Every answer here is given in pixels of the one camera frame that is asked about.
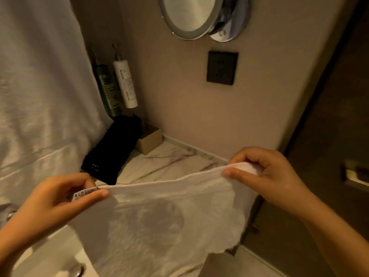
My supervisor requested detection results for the person's right hand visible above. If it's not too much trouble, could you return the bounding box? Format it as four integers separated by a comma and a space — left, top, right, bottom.
222, 146, 312, 219

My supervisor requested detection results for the person's left hand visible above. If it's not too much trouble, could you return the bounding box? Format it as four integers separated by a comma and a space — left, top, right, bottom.
4, 173, 110, 252

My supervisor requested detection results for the small white towel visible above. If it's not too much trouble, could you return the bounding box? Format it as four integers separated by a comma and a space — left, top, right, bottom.
68, 162, 264, 277

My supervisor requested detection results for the person's right forearm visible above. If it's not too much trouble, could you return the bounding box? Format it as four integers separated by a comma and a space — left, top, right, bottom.
301, 192, 369, 277

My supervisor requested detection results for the person's left forearm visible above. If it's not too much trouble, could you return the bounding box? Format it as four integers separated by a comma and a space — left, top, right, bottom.
0, 225, 29, 277

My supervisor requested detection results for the black fabric pouch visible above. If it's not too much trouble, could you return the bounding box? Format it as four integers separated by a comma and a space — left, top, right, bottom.
81, 114, 143, 186

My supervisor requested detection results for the white sink basin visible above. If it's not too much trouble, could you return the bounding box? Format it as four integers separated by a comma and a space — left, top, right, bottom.
12, 225, 100, 277

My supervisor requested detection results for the small beige cardboard box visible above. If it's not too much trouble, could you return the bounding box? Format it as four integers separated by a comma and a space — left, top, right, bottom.
135, 122, 164, 155

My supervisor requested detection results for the dark green pump bottle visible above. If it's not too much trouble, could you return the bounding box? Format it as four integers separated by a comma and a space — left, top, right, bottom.
90, 51, 123, 118

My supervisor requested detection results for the large white hanging towel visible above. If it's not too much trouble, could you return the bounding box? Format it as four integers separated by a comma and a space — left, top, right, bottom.
0, 0, 113, 206

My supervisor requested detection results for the white pump bottle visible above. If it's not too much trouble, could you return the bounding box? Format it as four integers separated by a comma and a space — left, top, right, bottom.
112, 44, 138, 109

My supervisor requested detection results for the metal door handle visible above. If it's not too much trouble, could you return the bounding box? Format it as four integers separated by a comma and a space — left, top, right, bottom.
342, 159, 369, 192

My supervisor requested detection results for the black wall socket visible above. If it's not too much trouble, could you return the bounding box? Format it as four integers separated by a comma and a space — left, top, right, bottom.
206, 51, 239, 86

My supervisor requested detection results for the round chrome wall mirror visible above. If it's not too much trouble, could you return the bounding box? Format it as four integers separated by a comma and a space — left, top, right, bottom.
158, 0, 250, 43

